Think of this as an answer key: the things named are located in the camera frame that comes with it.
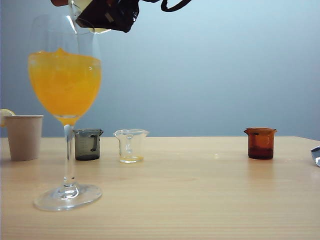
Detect wine glass with orange juice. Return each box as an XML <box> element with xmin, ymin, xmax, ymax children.
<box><xmin>26</xmin><ymin>14</ymin><xmax>103</xmax><ymax>213</ymax></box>

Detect yellow lemon slice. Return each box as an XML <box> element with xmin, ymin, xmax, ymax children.
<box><xmin>0</xmin><ymin>108</ymin><xmax>16</xmax><ymax>128</ymax></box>

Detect black looped gripper cable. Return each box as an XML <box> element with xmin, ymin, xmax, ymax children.
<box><xmin>160</xmin><ymin>0</ymin><xmax>193</xmax><ymax>12</ymax></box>

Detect clear measuring cup wooden handle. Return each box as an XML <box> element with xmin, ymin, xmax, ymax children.
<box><xmin>51</xmin><ymin>0</ymin><xmax>112</xmax><ymax>35</ymax></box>

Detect silver metal scoop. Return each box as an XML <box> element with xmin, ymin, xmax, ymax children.
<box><xmin>310</xmin><ymin>145</ymin><xmax>320</xmax><ymax>168</ymax></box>

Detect beige paper cup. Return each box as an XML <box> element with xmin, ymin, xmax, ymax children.
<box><xmin>3</xmin><ymin>114</ymin><xmax>44</xmax><ymax>162</ymax></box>

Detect clear glass measuring cup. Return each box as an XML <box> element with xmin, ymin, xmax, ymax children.
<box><xmin>112</xmin><ymin>128</ymin><xmax>150</xmax><ymax>164</ymax></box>

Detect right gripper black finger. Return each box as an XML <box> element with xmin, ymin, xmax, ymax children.
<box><xmin>76</xmin><ymin>0</ymin><xmax>140</xmax><ymax>34</ymax></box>

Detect smoky grey measuring cup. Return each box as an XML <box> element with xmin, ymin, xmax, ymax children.
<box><xmin>72</xmin><ymin>128</ymin><xmax>104</xmax><ymax>161</ymax></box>

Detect amber measuring cup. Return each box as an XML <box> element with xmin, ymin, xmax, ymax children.
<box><xmin>243</xmin><ymin>127</ymin><xmax>278</xmax><ymax>160</ymax></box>

